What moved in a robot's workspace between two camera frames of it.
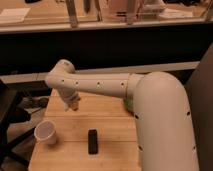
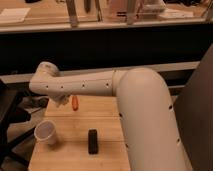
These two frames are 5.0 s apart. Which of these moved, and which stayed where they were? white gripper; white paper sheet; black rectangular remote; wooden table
Moved: white gripper
Stayed: black rectangular remote; wooden table; white paper sheet
